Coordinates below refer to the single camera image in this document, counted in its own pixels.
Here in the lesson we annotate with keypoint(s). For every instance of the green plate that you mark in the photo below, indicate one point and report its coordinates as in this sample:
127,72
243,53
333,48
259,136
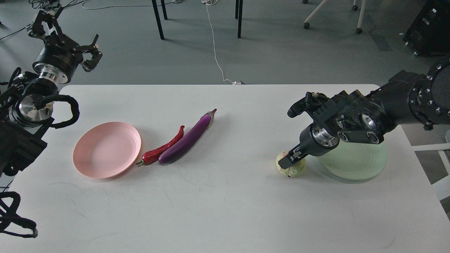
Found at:
355,161

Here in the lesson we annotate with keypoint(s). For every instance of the red chili pepper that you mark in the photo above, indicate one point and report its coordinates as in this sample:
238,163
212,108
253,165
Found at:
152,156

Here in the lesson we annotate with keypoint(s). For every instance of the purple eggplant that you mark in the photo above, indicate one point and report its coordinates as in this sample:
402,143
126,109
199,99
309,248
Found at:
180,148

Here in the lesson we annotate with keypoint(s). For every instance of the white chair base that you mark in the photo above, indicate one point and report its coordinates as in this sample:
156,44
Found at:
357,5

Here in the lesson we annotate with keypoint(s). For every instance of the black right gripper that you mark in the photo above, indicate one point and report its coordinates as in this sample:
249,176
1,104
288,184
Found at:
314,140

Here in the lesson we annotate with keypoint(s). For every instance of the pink plate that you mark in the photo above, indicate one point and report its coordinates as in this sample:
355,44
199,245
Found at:
107,150

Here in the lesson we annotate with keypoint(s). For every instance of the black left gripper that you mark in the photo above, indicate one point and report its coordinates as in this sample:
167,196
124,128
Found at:
56,61

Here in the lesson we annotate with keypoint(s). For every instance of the black table leg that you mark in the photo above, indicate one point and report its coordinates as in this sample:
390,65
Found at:
239,16
158,16

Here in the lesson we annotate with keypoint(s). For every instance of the black table leg right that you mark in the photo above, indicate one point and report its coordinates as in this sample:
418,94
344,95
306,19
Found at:
239,16

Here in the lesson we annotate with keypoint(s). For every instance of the green pink peach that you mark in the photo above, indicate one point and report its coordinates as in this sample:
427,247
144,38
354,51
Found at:
294,171

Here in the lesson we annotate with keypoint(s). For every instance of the black equipment box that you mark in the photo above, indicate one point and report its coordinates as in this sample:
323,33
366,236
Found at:
429,33

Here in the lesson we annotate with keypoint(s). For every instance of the black table leg left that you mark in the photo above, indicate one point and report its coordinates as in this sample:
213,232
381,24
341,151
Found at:
158,16

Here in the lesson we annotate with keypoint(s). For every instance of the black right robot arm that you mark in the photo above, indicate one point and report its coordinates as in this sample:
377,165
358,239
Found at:
407,98

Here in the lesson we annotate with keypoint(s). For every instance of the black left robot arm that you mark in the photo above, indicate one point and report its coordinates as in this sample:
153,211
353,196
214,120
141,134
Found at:
32,103

